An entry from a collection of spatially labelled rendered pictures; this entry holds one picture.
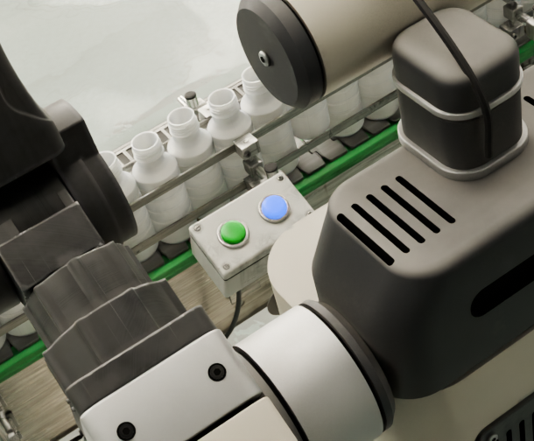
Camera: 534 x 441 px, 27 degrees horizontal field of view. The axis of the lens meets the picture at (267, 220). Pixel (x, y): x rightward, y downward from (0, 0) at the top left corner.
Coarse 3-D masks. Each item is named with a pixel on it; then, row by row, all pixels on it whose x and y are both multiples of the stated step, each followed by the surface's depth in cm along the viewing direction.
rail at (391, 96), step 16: (352, 80) 148; (384, 96) 154; (288, 112) 145; (368, 112) 153; (272, 128) 144; (336, 128) 151; (304, 144) 150; (208, 160) 141; (288, 160) 149; (192, 176) 141; (160, 192) 140; (224, 192) 146; (208, 208) 146; (176, 224) 144; (144, 240) 143; (160, 240) 144; (16, 320) 138; (0, 336) 138
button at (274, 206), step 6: (270, 198) 133; (276, 198) 133; (264, 204) 132; (270, 204) 132; (276, 204) 132; (282, 204) 132; (264, 210) 132; (270, 210) 132; (276, 210) 132; (282, 210) 132; (270, 216) 132; (276, 216) 132
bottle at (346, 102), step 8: (344, 88) 150; (352, 88) 151; (336, 96) 150; (344, 96) 151; (352, 96) 151; (360, 96) 154; (328, 104) 152; (336, 104) 151; (344, 104) 151; (352, 104) 152; (360, 104) 154; (328, 112) 153; (336, 112) 152; (344, 112) 152; (352, 112) 153; (336, 120) 153; (344, 120) 153; (360, 120) 155; (328, 128) 155; (352, 128) 155; (360, 128) 156; (336, 136) 156; (344, 136) 156
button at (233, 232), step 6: (228, 222) 131; (234, 222) 131; (240, 222) 131; (222, 228) 131; (228, 228) 131; (234, 228) 131; (240, 228) 131; (222, 234) 130; (228, 234) 130; (234, 234) 130; (240, 234) 130; (228, 240) 130; (234, 240) 130; (240, 240) 130
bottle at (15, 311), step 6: (18, 306) 137; (24, 306) 138; (6, 312) 137; (12, 312) 137; (18, 312) 138; (0, 318) 139; (6, 318) 138; (12, 318) 138; (24, 324) 139; (30, 324) 140; (12, 330) 140; (18, 330) 140; (24, 330) 140; (30, 330) 140; (18, 336) 141
